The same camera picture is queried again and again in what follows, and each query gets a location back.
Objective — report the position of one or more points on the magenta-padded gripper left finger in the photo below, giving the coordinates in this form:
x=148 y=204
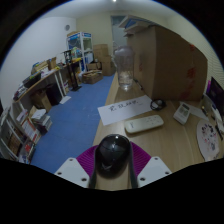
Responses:
x=71 y=171

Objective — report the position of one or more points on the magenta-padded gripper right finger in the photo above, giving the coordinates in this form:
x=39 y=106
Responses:
x=153 y=170

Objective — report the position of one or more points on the black computer mouse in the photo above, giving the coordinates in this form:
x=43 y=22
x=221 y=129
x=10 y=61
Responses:
x=112 y=155

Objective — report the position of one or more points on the white printed mouse pad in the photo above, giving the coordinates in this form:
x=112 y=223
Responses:
x=208 y=140

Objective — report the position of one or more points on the long white remote control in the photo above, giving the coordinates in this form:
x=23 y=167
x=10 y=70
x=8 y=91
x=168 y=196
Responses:
x=144 y=124

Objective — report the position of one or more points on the stack of books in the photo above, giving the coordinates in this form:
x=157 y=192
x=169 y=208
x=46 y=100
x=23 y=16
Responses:
x=40 y=120

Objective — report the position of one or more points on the white shelf unit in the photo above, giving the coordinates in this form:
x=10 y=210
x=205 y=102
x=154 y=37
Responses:
x=16 y=140

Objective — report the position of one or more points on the white paper sheet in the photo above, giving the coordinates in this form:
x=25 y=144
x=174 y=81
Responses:
x=123 y=110

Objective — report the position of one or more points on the cardboard box under desk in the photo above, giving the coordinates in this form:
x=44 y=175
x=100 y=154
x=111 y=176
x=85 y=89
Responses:
x=41 y=100

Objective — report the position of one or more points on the black bin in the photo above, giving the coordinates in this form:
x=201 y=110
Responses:
x=53 y=94

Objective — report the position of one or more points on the wooden side desk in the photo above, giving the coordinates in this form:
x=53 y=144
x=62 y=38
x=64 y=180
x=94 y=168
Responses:
x=36 y=81

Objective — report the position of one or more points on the open low cardboard box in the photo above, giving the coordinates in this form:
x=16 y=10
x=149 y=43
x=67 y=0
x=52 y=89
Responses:
x=92 y=76

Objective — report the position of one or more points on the black stand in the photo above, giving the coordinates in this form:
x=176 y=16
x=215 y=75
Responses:
x=71 y=70

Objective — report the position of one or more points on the clear glass jar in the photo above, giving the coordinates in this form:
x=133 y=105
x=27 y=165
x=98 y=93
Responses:
x=124 y=68

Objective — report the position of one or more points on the large cardboard box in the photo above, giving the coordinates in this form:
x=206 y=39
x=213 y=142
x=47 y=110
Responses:
x=168 y=63

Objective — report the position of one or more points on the blue white glass-door cabinet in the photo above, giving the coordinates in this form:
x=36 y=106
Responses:
x=80 y=45

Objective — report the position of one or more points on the door with window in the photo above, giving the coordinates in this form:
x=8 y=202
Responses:
x=117 y=33

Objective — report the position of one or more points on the stack of papers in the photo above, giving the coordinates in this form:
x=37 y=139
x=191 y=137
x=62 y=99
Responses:
x=136 y=23

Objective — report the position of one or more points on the round wall clock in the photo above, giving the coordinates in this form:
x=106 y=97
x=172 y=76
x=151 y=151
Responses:
x=67 y=27

